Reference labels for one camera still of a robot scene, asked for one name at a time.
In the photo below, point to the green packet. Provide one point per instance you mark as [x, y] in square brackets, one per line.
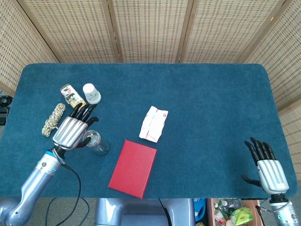
[242, 216]

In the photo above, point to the white pink tissue pack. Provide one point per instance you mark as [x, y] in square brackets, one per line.
[152, 124]

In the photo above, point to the blue plastic object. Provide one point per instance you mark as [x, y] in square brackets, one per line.
[200, 209]

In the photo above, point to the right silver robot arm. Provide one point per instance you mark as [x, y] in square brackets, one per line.
[285, 213]

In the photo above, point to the blue table mat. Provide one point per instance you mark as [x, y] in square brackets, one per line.
[200, 106]

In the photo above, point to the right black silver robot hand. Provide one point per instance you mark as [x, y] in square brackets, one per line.
[271, 174]

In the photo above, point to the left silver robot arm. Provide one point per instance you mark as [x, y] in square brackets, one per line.
[35, 181]

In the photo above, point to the white floral paper cup stack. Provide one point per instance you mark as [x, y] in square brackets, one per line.
[91, 94]

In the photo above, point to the clear glass jar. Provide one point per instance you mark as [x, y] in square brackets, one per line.
[102, 147]

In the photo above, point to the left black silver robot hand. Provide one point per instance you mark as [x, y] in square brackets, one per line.
[69, 133]

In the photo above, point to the cardboard box with trash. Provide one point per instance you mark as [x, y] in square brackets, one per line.
[212, 214]

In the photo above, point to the woven folding screen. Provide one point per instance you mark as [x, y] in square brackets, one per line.
[150, 30]

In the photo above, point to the red hardcover book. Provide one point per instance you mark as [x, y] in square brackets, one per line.
[132, 169]

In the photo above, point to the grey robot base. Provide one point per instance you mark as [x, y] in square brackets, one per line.
[141, 212]

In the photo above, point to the dark floor device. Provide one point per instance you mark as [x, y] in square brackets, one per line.
[2, 115]

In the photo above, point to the plastic drink bottle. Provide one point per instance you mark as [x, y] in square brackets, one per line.
[70, 95]

